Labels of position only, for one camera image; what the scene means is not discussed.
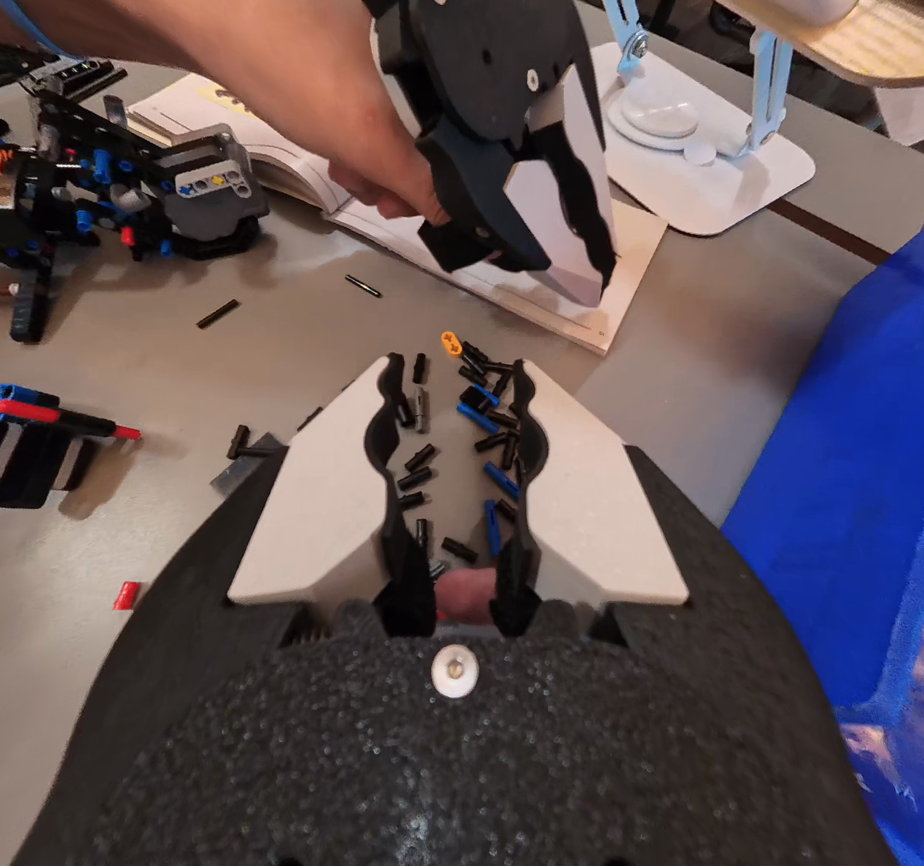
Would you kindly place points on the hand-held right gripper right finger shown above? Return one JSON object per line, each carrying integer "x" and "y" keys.
{"x": 606, "y": 512}

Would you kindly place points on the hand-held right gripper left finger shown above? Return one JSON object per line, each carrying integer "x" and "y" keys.
{"x": 310, "y": 512}

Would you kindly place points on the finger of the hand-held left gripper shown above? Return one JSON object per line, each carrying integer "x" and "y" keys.
{"x": 545, "y": 223}
{"x": 586, "y": 133}

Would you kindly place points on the lego instruction booklet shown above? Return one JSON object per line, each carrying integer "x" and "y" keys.
{"x": 639, "y": 259}

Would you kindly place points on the pile of black lego pins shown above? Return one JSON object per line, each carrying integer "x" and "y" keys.
{"x": 419, "y": 480}

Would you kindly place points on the grey flat lego piece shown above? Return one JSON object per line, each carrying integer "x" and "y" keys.
{"x": 242, "y": 476}

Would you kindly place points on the black lego connector piece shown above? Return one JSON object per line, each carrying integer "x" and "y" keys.
{"x": 239, "y": 442}

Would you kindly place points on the blue lego pin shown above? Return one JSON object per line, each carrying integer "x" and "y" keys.
{"x": 491, "y": 526}
{"x": 486, "y": 396}
{"x": 500, "y": 480}
{"x": 476, "y": 417}

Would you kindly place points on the grey lego pin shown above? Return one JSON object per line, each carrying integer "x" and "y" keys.
{"x": 421, "y": 411}

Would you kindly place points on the orange lego connector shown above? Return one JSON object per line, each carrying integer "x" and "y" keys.
{"x": 451, "y": 343}

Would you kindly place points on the black lego axle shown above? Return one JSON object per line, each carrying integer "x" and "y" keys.
{"x": 363, "y": 285}
{"x": 218, "y": 314}

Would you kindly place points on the red lego pin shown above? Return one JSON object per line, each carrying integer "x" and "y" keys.
{"x": 126, "y": 595}

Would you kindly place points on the small lego sub-assembly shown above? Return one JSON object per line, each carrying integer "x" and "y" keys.
{"x": 36, "y": 461}

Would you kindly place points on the partly built lego model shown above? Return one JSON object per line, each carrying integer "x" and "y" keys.
{"x": 209, "y": 209}

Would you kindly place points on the person's left hand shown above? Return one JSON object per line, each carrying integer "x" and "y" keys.
{"x": 361, "y": 137}

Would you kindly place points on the white and blue desk lamp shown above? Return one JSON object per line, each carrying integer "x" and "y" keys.
{"x": 722, "y": 173}

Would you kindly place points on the blue bag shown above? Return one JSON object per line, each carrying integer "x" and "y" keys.
{"x": 830, "y": 483}

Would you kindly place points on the wooden board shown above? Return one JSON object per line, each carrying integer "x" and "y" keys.
{"x": 866, "y": 57}

